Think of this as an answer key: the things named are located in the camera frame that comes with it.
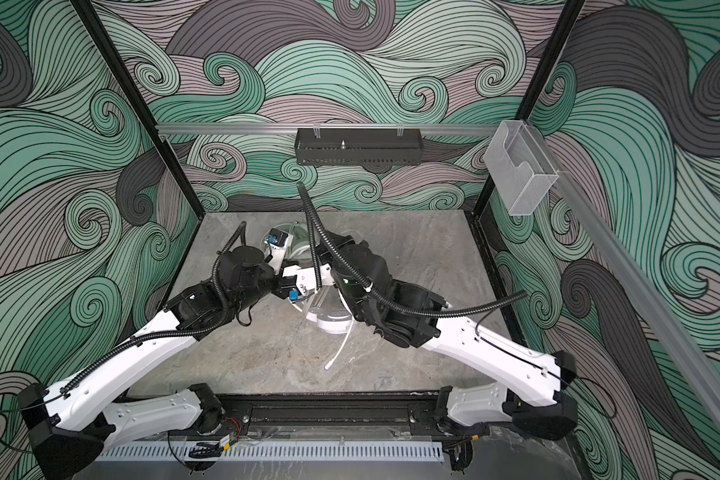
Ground mint green headphones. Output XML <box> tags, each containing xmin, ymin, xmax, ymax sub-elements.
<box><xmin>272</xmin><ymin>222</ymin><xmax>311</xmax><ymax>262</ymax></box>

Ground black frame post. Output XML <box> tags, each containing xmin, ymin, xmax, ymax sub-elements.
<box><xmin>473</xmin><ymin>1</ymin><xmax>585</xmax><ymax>219</ymax></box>
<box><xmin>70</xmin><ymin>0</ymin><xmax>205</xmax><ymax>220</ymax></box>

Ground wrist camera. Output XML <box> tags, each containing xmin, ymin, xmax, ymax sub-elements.
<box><xmin>282</xmin><ymin>264</ymin><xmax>334</xmax><ymax>303</ymax></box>
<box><xmin>266</xmin><ymin>228</ymin><xmax>293</xmax><ymax>273</ymax></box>

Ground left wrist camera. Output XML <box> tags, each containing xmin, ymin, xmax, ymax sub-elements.
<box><xmin>266</xmin><ymin>228</ymin><xmax>293</xmax><ymax>273</ymax></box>

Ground clear plastic wall bin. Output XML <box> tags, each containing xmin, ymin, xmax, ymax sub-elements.
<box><xmin>483</xmin><ymin>120</ymin><xmax>559</xmax><ymax>217</ymax></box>

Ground white headphones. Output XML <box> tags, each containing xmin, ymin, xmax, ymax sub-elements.
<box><xmin>290</xmin><ymin>286</ymin><xmax>356</xmax><ymax>371</ymax></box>

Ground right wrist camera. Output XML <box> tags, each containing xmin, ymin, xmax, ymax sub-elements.
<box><xmin>282</xmin><ymin>264</ymin><xmax>334</xmax><ymax>303</ymax></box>

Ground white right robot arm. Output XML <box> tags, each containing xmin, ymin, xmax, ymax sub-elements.
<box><xmin>310</xmin><ymin>233</ymin><xmax>578</xmax><ymax>440</ymax></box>

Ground black frame post right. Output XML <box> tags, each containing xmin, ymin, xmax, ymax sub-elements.
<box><xmin>473</xmin><ymin>1</ymin><xmax>585</xmax><ymax>219</ymax></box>

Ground black frame post left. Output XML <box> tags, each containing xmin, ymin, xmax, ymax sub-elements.
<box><xmin>70</xmin><ymin>0</ymin><xmax>205</xmax><ymax>220</ymax></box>

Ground black perforated wall tray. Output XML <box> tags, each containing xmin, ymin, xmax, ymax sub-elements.
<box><xmin>294</xmin><ymin>129</ymin><xmax>424</xmax><ymax>169</ymax></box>

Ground aluminium wall rail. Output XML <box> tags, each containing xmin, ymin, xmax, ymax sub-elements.
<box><xmin>155</xmin><ymin>122</ymin><xmax>498</xmax><ymax>137</ymax></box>

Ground white slotted cable duct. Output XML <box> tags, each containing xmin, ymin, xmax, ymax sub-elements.
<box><xmin>98</xmin><ymin>440</ymin><xmax>445</xmax><ymax>463</ymax></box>

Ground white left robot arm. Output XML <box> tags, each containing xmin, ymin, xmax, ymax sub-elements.
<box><xmin>18</xmin><ymin>224</ymin><xmax>292</xmax><ymax>479</ymax></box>

